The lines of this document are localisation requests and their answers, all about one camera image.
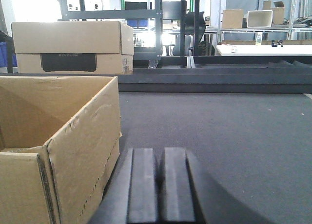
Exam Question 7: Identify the white rectangular tub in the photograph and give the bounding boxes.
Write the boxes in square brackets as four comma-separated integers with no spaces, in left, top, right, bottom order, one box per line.
[244,10,273,28]

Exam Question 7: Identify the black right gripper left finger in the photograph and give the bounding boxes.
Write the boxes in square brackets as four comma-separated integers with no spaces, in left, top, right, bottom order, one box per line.
[89,148,158,224]

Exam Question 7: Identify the small brown box on shelf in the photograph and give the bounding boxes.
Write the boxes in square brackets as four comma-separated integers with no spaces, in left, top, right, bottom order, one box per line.
[222,9,244,29]

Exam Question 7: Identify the large closed cardboard box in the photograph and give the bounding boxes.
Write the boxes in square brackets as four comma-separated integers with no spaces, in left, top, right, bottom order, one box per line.
[11,21,134,75]

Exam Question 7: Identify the white table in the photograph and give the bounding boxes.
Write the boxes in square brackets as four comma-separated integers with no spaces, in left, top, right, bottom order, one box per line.
[215,45,312,56]

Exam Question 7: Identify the black metal frame rack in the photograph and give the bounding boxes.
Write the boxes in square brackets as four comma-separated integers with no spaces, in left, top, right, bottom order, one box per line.
[59,0,187,68]

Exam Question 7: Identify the black conveyor belt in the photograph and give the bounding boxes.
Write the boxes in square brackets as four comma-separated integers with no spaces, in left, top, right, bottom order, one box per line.
[118,75,312,224]

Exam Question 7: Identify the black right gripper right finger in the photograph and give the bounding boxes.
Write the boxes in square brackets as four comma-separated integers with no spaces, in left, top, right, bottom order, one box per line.
[160,148,266,224]

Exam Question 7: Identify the brown cardboard carton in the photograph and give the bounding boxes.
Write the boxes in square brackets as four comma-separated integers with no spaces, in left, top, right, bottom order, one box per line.
[0,76,121,224]

